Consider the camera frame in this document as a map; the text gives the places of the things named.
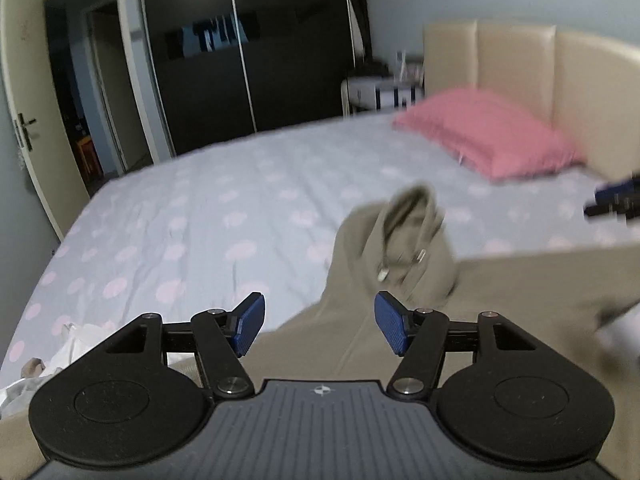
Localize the bed with dotted sheet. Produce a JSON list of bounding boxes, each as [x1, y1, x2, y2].
[[0, 109, 640, 396]]

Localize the olive fleece hoodie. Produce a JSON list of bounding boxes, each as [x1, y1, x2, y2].
[[0, 184, 640, 480]]

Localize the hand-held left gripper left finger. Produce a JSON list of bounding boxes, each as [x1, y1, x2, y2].
[[92, 292, 266, 402]]

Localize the black glossy wardrobe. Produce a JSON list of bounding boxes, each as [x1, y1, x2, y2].
[[116, 0, 374, 159]]

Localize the beige padded headboard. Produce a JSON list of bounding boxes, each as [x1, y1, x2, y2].
[[422, 19, 640, 187]]

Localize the pink pillow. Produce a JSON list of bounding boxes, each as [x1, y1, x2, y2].
[[392, 86, 587, 183]]

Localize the white nightstand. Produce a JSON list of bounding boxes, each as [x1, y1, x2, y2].
[[341, 71, 427, 119]]

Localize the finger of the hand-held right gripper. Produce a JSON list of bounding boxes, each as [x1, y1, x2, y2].
[[583, 172, 640, 224]]

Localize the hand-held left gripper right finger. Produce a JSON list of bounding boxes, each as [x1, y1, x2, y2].
[[374, 291, 539, 402]]

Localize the orange object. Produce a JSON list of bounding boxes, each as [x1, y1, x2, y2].
[[75, 135, 104, 179]]

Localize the cream room door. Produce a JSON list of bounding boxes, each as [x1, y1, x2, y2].
[[0, 0, 92, 242]]

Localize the white crumpled garment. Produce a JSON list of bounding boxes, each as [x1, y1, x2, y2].
[[0, 321, 117, 419]]

